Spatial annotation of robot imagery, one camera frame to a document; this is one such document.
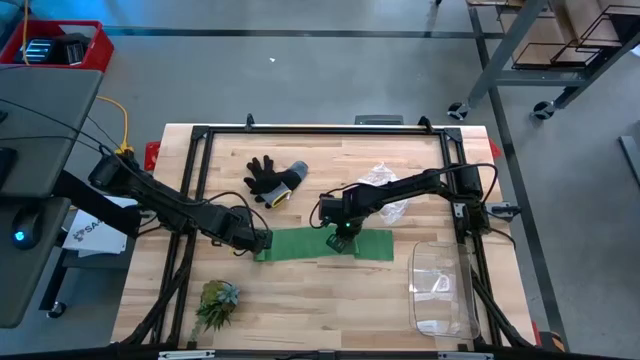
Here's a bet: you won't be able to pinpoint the yellow floor cable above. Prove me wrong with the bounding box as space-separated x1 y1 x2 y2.
94 95 136 160

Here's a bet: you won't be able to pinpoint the black wire basket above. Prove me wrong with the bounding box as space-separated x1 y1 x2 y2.
511 3 640 70

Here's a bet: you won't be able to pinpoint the black desk support beam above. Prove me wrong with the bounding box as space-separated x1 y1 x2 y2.
52 171 143 238

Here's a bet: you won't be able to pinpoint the green bandage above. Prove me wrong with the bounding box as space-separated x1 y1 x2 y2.
253 227 395 263

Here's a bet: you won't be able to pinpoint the orange black striped foot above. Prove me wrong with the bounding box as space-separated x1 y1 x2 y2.
542 330 567 353

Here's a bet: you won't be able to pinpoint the artificial succulent plant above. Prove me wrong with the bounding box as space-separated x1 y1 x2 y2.
188 278 242 344

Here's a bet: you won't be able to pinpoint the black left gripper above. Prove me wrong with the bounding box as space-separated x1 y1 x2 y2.
218 206 275 254

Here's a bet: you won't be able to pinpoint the grey metal bar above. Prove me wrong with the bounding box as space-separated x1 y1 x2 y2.
617 134 640 187

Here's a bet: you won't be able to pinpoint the clear plastic container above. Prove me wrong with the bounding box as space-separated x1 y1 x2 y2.
407 241 481 341

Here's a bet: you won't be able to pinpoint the black right camera cable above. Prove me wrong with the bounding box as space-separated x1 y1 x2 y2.
308 182 362 230

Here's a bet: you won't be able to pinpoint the black left camera cable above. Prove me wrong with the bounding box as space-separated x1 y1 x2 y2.
199 190 272 236

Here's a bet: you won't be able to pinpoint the silver metal bracket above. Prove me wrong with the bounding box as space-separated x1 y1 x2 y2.
157 349 217 360
437 351 495 360

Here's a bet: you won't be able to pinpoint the white printed paper sheet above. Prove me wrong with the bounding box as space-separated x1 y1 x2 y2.
62 195 140 259

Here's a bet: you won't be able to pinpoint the grey box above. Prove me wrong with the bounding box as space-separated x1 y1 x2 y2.
354 114 405 126

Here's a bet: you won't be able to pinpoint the black devices with vents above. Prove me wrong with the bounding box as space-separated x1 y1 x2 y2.
13 32 92 67

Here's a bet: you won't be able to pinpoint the red plastic crate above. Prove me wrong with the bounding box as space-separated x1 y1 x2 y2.
0 19 115 74

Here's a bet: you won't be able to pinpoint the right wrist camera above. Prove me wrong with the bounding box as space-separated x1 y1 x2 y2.
318 194 347 224

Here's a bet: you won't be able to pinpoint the grey metal cart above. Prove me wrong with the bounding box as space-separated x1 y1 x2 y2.
447 0 640 121

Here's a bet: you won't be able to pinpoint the clear plastic bag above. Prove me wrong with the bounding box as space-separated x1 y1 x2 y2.
357 162 411 226

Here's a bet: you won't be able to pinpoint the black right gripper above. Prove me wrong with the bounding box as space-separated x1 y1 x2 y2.
326 196 372 255

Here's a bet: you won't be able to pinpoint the black aluminium table frame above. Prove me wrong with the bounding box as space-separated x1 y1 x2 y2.
119 113 539 350

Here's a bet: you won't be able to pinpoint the black mouse with light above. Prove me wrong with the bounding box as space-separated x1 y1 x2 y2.
10 206 44 251

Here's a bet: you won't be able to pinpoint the orange cable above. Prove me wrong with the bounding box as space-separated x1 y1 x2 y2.
20 0 30 67

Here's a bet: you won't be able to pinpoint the grey desk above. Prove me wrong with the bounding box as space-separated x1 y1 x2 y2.
0 64 105 330

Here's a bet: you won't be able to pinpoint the black glove with yellow cuff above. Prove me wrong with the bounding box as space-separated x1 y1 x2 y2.
243 155 309 210

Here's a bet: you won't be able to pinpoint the black camera cable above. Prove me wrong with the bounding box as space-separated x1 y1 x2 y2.
308 182 362 230
199 190 272 236

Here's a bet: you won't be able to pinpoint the brown cardboard boxes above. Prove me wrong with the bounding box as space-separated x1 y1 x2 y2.
499 0 640 66

